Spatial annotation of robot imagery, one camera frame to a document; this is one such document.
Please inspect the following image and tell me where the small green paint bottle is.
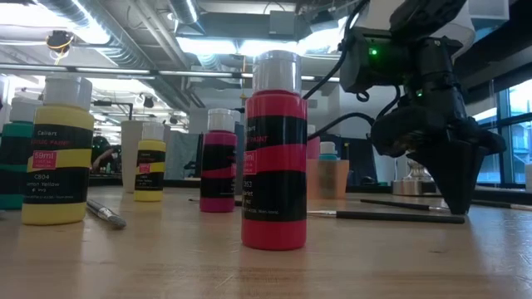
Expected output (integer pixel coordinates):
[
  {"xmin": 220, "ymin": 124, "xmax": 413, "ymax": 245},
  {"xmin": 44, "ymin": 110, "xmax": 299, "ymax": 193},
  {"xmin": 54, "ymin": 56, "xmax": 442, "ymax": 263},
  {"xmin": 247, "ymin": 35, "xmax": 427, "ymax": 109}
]
[{"xmin": 0, "ymin": 97, "xmax": 42, "ymax": 211}]

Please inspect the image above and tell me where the black yellow ceiling device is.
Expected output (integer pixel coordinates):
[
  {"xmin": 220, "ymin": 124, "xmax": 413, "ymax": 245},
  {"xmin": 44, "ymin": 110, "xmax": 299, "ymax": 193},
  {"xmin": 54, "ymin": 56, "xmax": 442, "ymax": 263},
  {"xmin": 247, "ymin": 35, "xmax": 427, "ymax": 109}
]
[{"xmin": 44, "ymin": 29, "xmax": 76, "ymax": 66}]

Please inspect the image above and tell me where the tall salmon pink paint bottle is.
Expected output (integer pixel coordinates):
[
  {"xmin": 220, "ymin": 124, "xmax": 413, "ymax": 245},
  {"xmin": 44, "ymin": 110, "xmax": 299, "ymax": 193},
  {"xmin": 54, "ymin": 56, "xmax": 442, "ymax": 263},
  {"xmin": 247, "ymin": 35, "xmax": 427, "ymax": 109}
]
[{"xmin": 306, "ymin": 123, "xmax": 322, "ymax": 161}]

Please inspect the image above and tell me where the small sky blue paint bottle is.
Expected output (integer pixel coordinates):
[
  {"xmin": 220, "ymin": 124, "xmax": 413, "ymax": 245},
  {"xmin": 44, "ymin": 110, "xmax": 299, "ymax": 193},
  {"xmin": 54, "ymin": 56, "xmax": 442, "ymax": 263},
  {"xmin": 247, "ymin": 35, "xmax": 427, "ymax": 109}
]
[{"xmin": 318, "ymin": 141, "xmax": 339, "ymax": 199}]

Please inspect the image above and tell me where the silver table lamp white shade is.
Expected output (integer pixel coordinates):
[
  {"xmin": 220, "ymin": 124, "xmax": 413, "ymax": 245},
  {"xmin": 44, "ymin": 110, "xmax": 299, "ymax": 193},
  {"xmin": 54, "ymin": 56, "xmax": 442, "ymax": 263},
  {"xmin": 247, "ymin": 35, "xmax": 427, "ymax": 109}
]
[{"xmin": 357, "ymin": 0, "xmax": 477, "ymax": 197}]

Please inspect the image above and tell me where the grey partition panel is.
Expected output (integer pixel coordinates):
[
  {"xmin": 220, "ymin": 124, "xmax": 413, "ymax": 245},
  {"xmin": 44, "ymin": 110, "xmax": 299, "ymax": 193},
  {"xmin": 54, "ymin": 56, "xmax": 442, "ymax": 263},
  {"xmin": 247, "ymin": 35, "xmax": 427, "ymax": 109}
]
[{"xmin": 164, "ymin": 130, "xmax": 201, "ymax": 181}]

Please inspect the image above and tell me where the small red paint bottle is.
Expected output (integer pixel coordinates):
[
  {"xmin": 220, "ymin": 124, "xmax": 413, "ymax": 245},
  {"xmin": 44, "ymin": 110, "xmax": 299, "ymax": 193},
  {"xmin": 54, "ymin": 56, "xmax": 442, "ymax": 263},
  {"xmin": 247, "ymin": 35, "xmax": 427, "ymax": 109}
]
[{"xmin": 240, "ymin": 50, "xmax": 308, "ymax": 252}]

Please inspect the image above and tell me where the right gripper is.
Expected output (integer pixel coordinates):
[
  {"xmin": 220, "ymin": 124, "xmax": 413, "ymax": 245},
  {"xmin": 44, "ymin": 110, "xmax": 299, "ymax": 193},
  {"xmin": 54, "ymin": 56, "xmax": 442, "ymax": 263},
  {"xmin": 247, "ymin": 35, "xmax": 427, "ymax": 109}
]
[{"xmin": 369, "ymin": 103, "xmax": 508, "ymax": 216}]

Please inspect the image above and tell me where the person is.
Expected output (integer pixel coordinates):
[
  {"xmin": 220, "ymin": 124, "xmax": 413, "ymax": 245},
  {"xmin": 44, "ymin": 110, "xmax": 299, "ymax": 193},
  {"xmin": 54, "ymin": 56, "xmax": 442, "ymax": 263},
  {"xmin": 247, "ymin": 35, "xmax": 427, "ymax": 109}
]
[{"xmin": 91, "ymin": 135, "xmax": 122, "ymax": 174}]

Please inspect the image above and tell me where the small magenta paint bottle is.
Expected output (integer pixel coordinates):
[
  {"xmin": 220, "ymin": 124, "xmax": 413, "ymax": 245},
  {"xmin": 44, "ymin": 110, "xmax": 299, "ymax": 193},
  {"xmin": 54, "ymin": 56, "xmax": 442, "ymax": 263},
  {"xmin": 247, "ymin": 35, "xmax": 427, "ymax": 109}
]
[{"xmin": 199, "ymin": 108, "xmax": 239, "ymax": 213}]

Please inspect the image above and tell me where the small yellow paint bottle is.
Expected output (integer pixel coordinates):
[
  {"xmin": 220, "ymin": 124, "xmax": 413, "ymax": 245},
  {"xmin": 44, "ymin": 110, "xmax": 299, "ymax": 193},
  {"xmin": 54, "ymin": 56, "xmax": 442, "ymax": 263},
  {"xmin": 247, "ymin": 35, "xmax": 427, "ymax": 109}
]
[
  {"xmin": 133, "ymin": 122, "xmax": 167, "ymax": 203},
  {"xmin": 20, "ymin": 73, "xmax": 96, "ymax": 227}
]

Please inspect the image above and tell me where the translucent orange tray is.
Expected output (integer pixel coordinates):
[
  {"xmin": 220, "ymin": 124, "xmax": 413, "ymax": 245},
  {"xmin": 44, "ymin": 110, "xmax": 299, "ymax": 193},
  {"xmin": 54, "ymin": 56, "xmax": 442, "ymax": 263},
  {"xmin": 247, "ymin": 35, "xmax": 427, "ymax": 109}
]
[{"xmin": 306, "ymin": 159, "xmax": 351, "ymax": 200}]

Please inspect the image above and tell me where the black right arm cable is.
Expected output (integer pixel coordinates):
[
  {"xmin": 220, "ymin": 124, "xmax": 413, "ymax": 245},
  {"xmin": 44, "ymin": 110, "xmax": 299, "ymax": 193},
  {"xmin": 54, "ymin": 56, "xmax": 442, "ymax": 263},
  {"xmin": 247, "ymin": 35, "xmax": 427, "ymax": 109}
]
[{"xmin": 302, "ymin": 0, "xmax": 402, "ymax": 141}]

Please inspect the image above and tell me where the white cup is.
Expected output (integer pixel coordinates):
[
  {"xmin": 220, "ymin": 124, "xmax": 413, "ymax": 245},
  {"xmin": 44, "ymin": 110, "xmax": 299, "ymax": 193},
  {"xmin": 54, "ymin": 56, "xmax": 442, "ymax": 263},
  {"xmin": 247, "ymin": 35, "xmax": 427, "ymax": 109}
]
[{"xmin": 121, "ymin": 120, "xmax": 145, "ymax": 194}]

